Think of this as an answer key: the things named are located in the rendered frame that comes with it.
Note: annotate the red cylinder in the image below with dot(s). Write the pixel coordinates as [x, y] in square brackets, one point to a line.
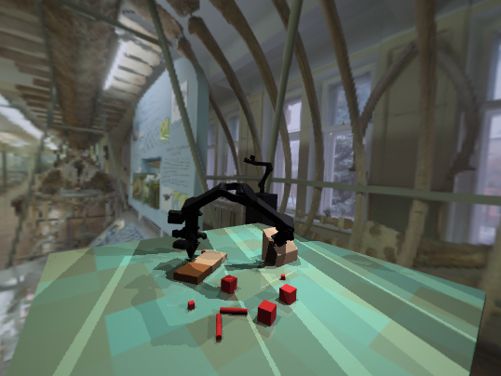
[218, 327]
[233, 310]

